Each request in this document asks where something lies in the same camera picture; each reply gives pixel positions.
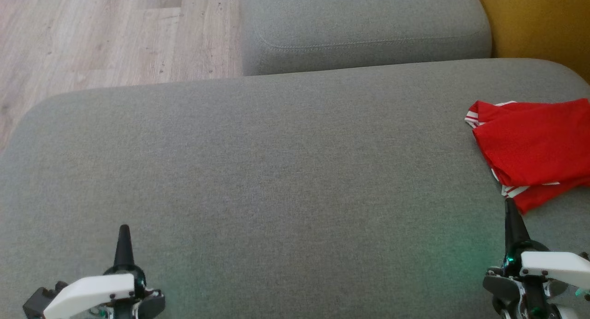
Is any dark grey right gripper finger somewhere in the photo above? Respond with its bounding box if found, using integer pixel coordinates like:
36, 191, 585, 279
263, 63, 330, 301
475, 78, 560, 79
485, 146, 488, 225
504, 198, 531, 256

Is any red white-trimmed garment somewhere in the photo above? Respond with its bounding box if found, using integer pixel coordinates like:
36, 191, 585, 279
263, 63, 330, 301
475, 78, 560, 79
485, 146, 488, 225
464, 98, 590, 215

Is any large grey sofa seat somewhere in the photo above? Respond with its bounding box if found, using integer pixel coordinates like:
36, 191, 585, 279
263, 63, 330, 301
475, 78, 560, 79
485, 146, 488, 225
0, 57, 590, 319

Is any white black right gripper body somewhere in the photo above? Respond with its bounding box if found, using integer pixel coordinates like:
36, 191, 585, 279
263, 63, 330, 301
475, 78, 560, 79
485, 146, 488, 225
482, 240, 590, 319

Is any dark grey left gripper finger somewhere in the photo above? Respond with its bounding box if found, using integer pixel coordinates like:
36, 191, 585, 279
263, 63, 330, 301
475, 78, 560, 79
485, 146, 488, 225
113, 224, 136, 270

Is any yellow sofa cushion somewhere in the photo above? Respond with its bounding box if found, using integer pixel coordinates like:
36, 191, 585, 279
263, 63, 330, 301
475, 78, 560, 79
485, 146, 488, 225
474, 0, 590, 84

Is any small grey sofa cushion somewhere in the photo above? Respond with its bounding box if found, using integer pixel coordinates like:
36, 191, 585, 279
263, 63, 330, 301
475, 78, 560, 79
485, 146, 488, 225
241, 0, 493, 77

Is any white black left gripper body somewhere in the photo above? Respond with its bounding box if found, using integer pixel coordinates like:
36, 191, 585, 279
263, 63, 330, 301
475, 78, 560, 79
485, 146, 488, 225
42, 264, 166, 319

